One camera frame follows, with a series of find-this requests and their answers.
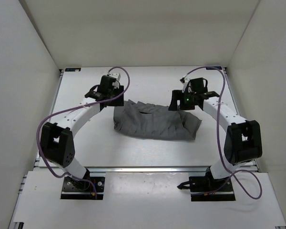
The blue table label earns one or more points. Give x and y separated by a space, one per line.
213 68
72 69

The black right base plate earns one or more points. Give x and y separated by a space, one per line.
207 189

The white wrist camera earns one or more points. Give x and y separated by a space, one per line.
116 81
185 81

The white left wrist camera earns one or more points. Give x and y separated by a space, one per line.
116 81

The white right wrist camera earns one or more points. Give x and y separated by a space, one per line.
185 81

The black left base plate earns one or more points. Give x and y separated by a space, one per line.
79 190

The grey pleated skirt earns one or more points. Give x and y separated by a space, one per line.
150 121

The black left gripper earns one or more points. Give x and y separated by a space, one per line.
119 101

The left blue table label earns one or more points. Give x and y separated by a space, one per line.
72 69

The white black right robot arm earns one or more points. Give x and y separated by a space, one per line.
243 141

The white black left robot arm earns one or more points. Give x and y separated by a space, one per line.
57 142

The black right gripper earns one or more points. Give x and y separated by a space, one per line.
178 95

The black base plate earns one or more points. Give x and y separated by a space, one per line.
79 190
207 189

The right blue table label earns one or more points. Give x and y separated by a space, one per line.
213 68

